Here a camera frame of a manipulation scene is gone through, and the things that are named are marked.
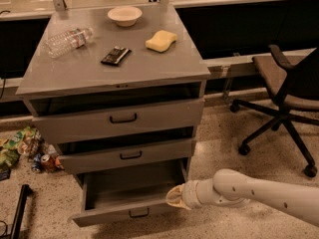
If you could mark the padded gripper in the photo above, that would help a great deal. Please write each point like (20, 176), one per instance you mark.
(189, 193)

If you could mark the grey bottom drawer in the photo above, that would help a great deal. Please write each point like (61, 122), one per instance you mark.
(130, 192)

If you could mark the grey drawer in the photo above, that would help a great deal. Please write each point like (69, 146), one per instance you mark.
(130, 192)
(127, 150)
(92, 116)

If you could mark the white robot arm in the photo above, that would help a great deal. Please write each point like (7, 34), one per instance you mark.
(230, 188)

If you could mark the grey middle drawer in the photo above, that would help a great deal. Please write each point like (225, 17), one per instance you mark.
(127, 150)

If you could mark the grey drawer cabinet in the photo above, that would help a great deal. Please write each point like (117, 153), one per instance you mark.
(81, 72)

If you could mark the grey top drawer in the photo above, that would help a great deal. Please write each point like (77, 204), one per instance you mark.
(92, 116)

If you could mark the red soda can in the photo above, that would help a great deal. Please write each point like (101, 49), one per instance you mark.
(48, 163)

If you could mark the blue soda can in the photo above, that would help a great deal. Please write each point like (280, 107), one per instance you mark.
(36, 165)

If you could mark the black stand leg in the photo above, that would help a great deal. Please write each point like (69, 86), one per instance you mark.
(24, 193)

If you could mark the black snack bar wrapper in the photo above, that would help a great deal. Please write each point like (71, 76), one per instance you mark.
(115, 56)

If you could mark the yellow sponge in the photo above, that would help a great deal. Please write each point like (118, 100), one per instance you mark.
(161, 41)

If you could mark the black office chair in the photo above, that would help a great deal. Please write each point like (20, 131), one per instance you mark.
(292, 83)

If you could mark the green chip bag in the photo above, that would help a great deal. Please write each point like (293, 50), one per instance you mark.
(23, 142)

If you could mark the beige bowl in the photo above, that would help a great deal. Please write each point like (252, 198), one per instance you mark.
(125, 16)

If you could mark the clear plastic water bottle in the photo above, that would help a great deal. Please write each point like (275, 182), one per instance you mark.
(68, 41)

